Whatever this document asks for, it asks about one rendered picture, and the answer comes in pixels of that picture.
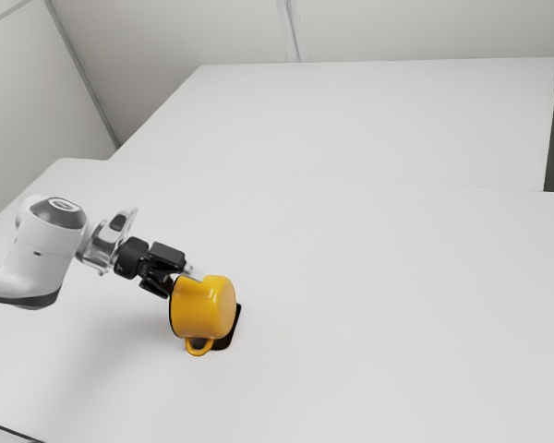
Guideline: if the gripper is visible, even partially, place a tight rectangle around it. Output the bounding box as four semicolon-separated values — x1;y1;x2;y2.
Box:
114;235;209;302

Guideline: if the yellow mug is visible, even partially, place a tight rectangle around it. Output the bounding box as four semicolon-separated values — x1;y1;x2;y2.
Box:
167;274;238;357

